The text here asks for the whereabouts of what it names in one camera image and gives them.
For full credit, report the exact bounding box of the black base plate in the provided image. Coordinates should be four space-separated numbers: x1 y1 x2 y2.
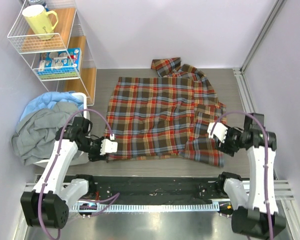
62 174 243 205

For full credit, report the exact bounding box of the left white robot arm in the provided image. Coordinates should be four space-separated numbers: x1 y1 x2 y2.
20 116 106 230

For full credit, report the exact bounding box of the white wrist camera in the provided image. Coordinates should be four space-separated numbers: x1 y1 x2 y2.
207 122 228 143
100 133 118 156

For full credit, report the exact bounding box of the white slotted cable duct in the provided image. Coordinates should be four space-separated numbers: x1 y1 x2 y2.
69 202 220 213

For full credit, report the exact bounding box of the light blue shirt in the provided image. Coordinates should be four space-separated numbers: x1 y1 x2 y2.
19 91 87 121

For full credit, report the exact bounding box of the white laundry basket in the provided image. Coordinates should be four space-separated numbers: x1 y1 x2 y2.
33 92 92 167

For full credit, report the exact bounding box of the plaid flannel shirt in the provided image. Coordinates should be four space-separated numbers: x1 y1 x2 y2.
104 57 226 167

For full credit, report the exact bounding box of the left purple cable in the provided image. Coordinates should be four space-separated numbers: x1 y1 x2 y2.
37 108 120 240

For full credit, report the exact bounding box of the yellow mug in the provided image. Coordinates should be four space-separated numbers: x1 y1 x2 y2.
21 4 59 40

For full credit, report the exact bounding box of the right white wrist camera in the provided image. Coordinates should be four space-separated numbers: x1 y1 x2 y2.
207 122 228 143

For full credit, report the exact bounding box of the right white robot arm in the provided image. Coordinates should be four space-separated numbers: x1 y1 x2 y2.
208 122 286 240

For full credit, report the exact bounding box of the aluminium frame rail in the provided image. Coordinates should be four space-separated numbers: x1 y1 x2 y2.
23 180 294 200

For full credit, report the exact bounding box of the grey shirt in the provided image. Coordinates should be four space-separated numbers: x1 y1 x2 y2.
11 102 79 166

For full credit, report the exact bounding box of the white wire shelf rack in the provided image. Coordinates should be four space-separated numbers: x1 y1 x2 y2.
7 0 97 106

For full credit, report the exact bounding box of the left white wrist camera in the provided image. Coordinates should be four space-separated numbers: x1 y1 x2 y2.
100 133 118 156

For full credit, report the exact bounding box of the blue picture box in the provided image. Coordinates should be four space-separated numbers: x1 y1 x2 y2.
34 48 82 80

